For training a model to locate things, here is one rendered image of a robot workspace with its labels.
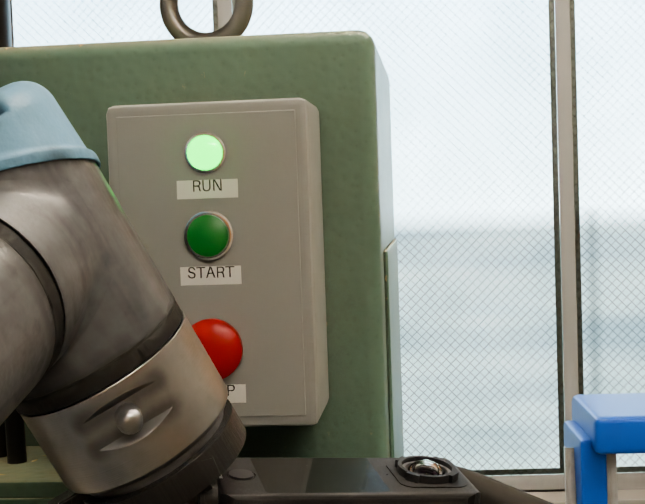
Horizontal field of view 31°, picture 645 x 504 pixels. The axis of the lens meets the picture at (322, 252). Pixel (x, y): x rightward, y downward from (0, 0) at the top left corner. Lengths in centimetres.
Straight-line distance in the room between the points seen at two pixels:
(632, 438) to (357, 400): 81
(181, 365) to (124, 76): 23
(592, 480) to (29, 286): 110
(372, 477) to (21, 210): 19
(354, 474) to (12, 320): 19
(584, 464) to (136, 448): 102
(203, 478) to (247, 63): 25
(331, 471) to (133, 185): 17
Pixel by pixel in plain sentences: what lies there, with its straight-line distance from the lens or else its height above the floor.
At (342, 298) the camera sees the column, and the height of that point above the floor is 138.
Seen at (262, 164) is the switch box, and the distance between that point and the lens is 56.
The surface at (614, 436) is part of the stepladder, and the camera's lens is 140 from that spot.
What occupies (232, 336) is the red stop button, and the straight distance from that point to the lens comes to 55.
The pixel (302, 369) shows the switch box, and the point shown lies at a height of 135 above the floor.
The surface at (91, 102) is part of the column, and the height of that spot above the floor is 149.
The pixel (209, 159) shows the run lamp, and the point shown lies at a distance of 55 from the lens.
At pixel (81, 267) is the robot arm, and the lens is 41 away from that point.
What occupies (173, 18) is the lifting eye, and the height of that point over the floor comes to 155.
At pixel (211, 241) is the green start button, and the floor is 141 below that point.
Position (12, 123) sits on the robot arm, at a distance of 42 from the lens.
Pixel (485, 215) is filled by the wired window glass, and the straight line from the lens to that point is 215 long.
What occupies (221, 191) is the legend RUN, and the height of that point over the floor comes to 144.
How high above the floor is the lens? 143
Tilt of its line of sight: 3 degrees down
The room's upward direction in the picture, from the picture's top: 2 degrees counter-clockwise
